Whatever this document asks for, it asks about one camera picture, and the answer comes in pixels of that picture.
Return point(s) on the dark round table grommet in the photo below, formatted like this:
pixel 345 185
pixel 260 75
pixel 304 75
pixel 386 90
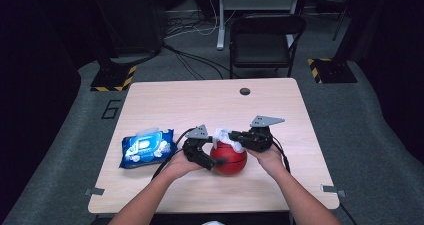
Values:
pixel 245 91

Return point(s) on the black curtain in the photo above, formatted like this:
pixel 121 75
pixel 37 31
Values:
pixel 33 51
pixel 393 51

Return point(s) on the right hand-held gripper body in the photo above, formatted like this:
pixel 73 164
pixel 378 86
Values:
pixel 260 138

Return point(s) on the black stand base striped edge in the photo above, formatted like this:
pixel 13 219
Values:
pixel 111 80
pixel 335 71

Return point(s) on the grey tape piece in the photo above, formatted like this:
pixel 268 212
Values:
pixel 95 191
pixel 331 189

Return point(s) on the red ball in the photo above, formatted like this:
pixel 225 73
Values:
pixel 230 163

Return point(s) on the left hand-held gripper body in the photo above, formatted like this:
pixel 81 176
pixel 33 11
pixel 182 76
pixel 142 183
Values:
pixel 195 145

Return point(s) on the black folding chair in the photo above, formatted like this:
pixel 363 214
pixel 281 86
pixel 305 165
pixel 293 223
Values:
pixel 263 46

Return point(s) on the white wet wipe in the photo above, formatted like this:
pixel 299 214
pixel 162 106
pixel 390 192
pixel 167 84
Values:
pixel 226 140

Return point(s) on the blue wet wipes packet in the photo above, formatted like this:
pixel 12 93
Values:
pixel 146 148

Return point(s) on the person's right hand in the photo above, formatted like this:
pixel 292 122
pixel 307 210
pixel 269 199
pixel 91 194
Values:
pixel 271 161

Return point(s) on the white metal desk frame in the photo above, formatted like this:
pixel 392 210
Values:
pixel 220 18

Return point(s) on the person's left hand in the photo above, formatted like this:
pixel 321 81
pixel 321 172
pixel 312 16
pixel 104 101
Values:
pixel 180 166

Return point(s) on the black equipment case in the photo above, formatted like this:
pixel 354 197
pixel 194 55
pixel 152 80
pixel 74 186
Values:
pixel 140 18

